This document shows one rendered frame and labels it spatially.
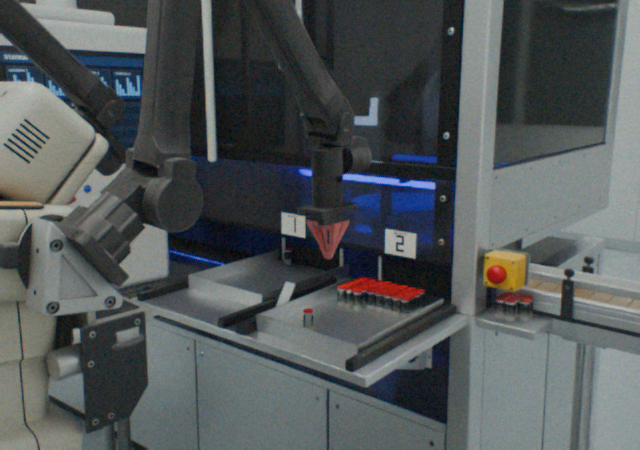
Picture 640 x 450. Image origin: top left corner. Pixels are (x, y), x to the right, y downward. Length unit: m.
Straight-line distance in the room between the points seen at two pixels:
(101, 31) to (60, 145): 0.97
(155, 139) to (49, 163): 0.16
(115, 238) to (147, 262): 1.18
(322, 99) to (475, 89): 0.44
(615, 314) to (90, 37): 1.45
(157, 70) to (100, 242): 0.23
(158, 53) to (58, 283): 0.31
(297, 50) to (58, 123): 0.36
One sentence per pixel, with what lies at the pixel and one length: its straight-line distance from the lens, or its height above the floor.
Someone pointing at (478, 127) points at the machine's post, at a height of 1.30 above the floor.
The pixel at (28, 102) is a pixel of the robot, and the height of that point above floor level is 1.36.
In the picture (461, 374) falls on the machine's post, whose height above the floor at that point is 0.74.
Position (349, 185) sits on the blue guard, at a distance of 1.58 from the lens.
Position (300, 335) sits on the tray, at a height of 0.90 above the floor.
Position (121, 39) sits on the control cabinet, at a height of 1.51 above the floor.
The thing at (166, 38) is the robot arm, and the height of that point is 1.44.
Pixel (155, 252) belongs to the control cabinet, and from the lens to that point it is 2.01.
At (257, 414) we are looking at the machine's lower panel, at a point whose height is 0.41.
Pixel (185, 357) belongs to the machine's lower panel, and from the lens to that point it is 2.22.
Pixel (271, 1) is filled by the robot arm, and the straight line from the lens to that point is 0.97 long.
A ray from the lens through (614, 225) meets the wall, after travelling 6.15.
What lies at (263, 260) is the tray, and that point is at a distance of 1.84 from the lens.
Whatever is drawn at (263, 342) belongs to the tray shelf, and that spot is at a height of 0.88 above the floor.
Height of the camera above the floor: 1.38
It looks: 11 degrees down
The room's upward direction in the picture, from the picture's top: straight up
